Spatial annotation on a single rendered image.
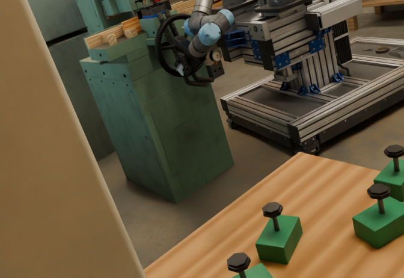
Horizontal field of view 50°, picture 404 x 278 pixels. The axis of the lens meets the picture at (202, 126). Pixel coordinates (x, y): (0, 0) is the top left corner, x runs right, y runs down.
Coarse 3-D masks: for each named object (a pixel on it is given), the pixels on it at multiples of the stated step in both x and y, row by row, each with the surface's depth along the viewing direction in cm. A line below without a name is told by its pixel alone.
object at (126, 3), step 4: (116, 0) 220; (120, 0) 216; (124, 0) 213; (128, 0) 211; (132, 0) 212; (136, 0) 213; (120, 4) 218; (124, 4) 215; (128, 4) 212; (132, 4) 212; (136, 4) 214; (140, 4) 215; (120, 8) 220; (124, 8) 217; (128, 8) 214; (132, 8) 213; (136, 8) 214; (120, 12) 222; (132, 12) 218
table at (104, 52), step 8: (144, 32) 206; (184, 32) 208; (120, 40) 205; (128, 40) 201; (136, 40) 204; (144, 40) 206; (152, 40) 202; (96, 48) 204; (104, 48) 197; (112, 48) 197; (120, 48) 199; (128, 48) 202; (136, 48) 204; (96, 56) 206; (104, 56) 199; (112, 56) 198; (120, 56) 200
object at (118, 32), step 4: (192, 0) 238; (180, 4) 234; (184, 4) 235; (188, 4) 237; (192, 4) 238; (172, 8) 231; (176, 8) 232; (180, 8) 234; (184, 8) 235; (120, 28) 215; (108, 32) 212; (112, 32) 212; (116, 32) 214; (120, 32) 215; (104, 36) 210; (116, 36) 214; (120, 36) 215; (104, 40) 210
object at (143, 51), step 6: (144, 48) 207; (150, 48) 209; (126, 54) 202; (132, 54) 203; (138, 54) 205; (144, 54) 207; (114, 60) 214; (120, 60) 209; (126, 60) 204; (132, 60) 204
